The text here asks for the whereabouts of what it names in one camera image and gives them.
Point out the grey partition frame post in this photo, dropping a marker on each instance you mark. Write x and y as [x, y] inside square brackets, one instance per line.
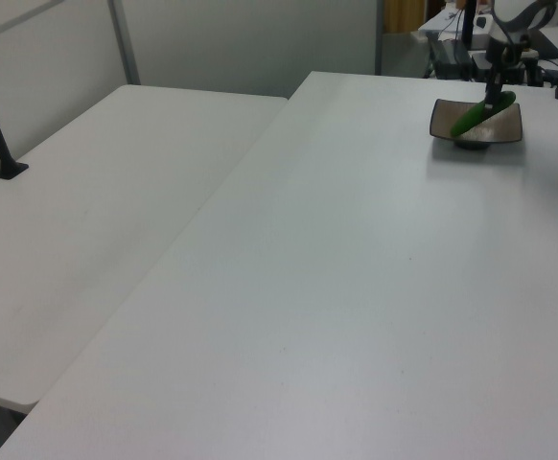
[124, 43]

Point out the square brown ceramic plate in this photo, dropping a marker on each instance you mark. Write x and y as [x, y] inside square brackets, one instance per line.
[495, 127]

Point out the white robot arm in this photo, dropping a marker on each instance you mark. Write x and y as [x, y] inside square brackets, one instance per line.
[533, 14]

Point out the green cucumber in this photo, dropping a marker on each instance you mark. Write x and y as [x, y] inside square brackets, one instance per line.
[475, 117]

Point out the black monitor stand pole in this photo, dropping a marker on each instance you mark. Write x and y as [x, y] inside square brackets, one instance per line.
[469, 24]

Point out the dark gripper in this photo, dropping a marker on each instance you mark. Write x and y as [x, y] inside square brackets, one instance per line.
[502, 52]

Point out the silver electronics box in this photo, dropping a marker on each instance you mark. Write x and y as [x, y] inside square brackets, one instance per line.
[479, 64]

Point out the yellow wall panel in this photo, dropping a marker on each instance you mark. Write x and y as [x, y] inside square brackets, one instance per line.
[403, 16]

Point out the black desk mat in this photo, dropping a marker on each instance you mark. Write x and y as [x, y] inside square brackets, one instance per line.
[545, 43]

